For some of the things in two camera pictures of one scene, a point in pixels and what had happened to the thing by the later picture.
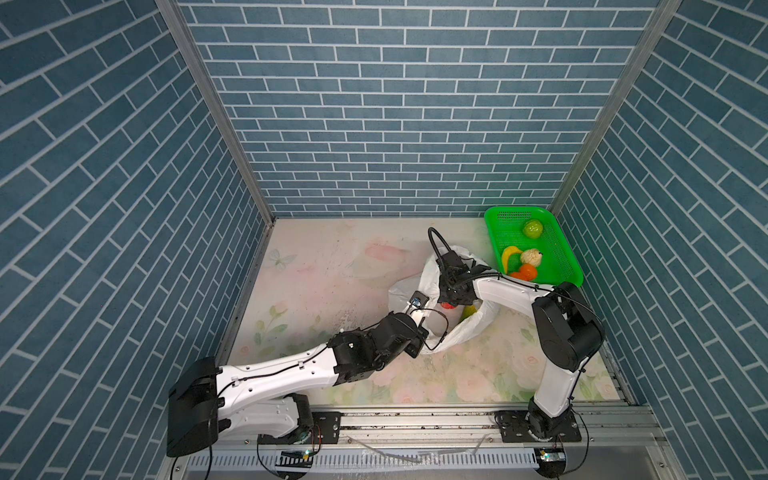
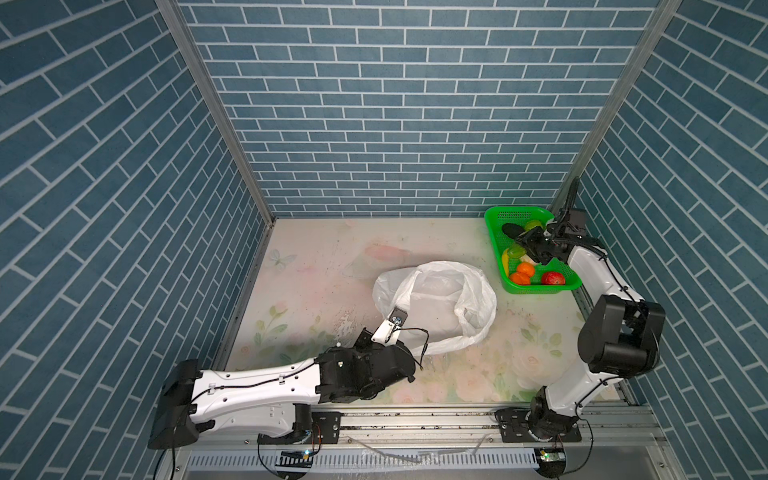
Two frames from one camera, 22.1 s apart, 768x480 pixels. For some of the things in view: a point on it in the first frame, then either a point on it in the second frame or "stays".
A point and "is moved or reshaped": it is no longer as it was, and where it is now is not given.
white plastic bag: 449,326 is moved or reshaped
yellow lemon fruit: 506,254 stays
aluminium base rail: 444,443 stays
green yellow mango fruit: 467,312 -> 516,251
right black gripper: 442,297 -> 529,240
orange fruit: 528,271 stays
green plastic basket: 505,228 stays
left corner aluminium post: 223,102 stays
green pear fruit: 533,229 stays
